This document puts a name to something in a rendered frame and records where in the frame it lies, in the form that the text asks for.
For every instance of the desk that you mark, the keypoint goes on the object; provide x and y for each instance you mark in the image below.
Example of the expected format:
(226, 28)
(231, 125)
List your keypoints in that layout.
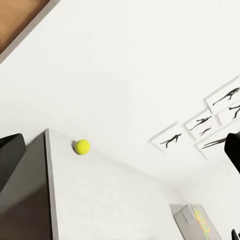
(57, 194)

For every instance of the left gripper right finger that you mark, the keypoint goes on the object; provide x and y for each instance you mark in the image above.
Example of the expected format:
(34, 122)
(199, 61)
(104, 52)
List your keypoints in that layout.
(232, 149)

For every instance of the sliding door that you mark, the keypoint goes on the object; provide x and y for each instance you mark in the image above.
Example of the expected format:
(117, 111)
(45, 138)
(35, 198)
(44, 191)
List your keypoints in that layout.
(15, 15)

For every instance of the jigsaw puzzle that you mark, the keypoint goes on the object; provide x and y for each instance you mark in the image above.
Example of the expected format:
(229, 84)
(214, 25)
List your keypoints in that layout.
(198, 215)

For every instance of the tennis ball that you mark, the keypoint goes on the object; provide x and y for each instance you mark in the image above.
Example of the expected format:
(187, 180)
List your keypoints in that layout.
(82, 146)

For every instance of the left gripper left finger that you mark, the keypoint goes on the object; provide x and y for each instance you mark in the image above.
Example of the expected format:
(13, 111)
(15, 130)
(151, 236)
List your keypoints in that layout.
(12, 150)

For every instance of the toy box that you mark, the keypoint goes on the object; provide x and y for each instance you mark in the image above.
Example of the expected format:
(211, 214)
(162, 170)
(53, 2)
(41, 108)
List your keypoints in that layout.
(190, 227)

